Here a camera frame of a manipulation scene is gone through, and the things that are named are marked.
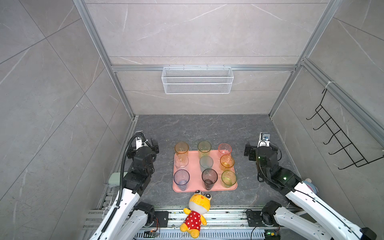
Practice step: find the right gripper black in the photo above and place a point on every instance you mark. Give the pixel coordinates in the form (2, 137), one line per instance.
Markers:
(253, 150)

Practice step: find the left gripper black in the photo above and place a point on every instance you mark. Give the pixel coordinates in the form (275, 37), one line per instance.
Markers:
(153, 149)

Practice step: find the clear glass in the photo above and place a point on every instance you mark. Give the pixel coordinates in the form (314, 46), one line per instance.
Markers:
(181, 160)

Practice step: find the tall amber glass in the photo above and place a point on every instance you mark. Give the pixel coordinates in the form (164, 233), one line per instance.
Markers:
(181, 148)

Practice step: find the short amber glass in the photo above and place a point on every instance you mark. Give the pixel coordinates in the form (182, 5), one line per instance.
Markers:
(226, 162)

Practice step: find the pink glass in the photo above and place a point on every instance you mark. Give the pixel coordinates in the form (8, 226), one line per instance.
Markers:
(224, 149)

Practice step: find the small green glass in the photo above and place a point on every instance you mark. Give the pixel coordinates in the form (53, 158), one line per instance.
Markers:
(229, 179)

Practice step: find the blue tall glass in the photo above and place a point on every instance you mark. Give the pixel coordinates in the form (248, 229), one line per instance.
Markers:
(181, 179)

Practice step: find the pink plastic tray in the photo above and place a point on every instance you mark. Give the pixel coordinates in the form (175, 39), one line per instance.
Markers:
(195, 180)

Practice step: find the dark grey glass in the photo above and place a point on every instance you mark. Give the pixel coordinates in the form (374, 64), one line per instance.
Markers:
(209, 177)

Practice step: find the teal frosted cup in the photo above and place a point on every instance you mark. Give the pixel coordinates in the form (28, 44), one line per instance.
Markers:
(206, 162)

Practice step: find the tall green glass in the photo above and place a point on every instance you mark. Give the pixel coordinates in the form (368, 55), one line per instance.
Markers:
(204, 148)

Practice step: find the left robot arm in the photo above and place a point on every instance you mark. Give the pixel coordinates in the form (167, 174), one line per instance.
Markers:
(128, 215)

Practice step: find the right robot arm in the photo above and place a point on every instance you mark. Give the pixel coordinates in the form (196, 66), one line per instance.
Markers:
(328, 224)

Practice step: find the green sponge box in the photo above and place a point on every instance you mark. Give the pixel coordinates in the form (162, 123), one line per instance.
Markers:
(114, 180)

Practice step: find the small plush doll striped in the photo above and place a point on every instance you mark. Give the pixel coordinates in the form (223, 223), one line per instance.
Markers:
(310, 185)

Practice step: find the yellow plush toy red dress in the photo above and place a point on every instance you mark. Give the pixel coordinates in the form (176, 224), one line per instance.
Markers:
(199, 204)

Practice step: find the black wire hook rack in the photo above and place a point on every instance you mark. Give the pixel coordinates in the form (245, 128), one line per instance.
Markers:
(345, 144)

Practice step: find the white wire mesh basket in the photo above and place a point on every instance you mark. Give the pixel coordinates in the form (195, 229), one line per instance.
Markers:
(197, 80)

